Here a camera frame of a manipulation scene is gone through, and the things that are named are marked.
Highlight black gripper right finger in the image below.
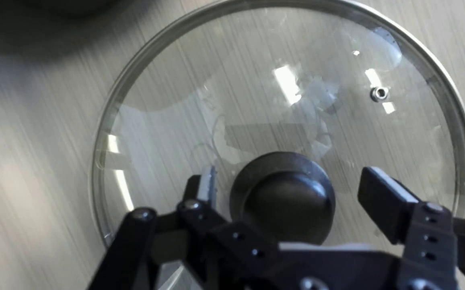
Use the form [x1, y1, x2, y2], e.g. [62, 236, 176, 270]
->
[358, 165, 465, 290]

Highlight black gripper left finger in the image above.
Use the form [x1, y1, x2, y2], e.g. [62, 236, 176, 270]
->
[87, 163, 300, 290]

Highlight black cooking pot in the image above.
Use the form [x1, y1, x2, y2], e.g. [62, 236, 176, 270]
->
[21, 0, 124, 17]

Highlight glass lid with black knob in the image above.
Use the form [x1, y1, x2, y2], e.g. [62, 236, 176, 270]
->
[91, 0, 465, 252]

